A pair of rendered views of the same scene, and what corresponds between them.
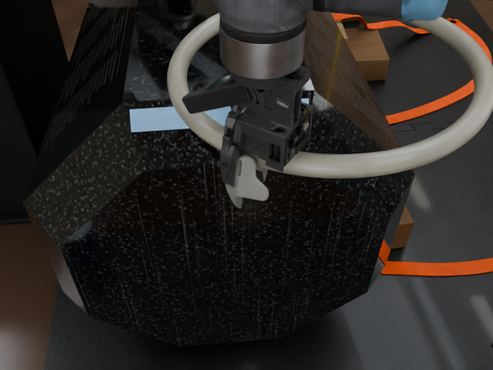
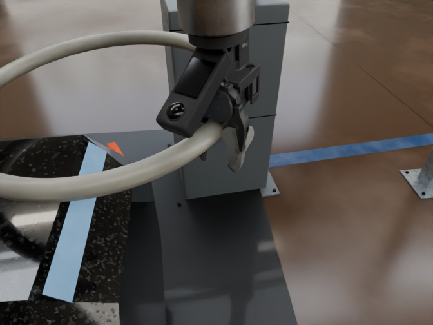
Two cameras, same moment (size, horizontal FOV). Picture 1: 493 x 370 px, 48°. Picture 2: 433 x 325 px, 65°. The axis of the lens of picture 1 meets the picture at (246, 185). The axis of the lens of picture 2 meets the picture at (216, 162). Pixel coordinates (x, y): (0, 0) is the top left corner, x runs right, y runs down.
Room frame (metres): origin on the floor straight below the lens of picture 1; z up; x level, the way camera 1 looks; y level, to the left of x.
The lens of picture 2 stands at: (0.51, 0.41, 1.18)
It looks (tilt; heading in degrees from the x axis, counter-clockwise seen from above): 40 degrees down; 270
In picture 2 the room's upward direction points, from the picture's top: straight up
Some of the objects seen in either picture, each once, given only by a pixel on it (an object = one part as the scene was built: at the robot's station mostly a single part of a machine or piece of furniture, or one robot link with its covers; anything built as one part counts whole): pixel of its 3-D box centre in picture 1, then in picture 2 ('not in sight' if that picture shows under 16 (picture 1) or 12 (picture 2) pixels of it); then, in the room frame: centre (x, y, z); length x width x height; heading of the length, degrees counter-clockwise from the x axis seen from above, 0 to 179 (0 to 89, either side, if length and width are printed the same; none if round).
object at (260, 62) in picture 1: (263, 42); (213, 8); (0.51, -0.02, 1.05); 0.10 x 0.09 x 0.05; 148
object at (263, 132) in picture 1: (266, 108); (221, 71); (0.50, -0.02, 0.97); 0.09 x 0.08 x 0.12; 58
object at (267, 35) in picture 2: not in sight; (218, 95); (0.50, -0.93, 0.43); 0.50 x 0.50 x 0.85; 12
